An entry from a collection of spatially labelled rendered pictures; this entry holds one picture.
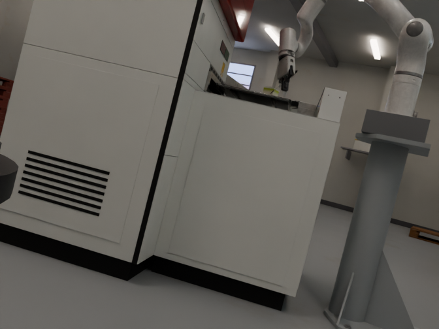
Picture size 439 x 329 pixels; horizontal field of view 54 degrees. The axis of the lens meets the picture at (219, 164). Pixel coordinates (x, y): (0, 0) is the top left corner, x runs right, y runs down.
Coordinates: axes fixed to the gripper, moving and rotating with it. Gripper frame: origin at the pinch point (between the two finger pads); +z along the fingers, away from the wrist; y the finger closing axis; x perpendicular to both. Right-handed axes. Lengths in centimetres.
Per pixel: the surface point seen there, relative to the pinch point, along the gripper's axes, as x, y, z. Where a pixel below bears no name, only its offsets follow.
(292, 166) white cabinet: 9, -23, 48
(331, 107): -3.6, -32.2, 21.8
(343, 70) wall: -582, 656, -488
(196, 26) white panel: 59, -30, 4
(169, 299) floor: 49, -7, 105
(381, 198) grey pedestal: -33, -30, 56
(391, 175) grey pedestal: -34, -34, 46
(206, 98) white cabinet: 44.0, -8.8, 21.9
